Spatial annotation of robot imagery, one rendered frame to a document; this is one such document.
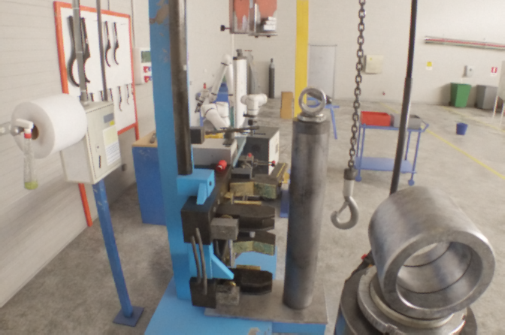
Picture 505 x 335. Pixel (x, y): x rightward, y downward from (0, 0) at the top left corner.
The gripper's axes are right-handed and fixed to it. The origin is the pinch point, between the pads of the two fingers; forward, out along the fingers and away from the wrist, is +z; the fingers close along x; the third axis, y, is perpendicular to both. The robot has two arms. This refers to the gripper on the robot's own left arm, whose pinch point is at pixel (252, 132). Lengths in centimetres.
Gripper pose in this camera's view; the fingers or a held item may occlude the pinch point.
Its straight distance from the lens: 272.8
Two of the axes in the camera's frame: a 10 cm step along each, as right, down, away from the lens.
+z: 0.0, 9.5, 3.0
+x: 3.5, -2.8, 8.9
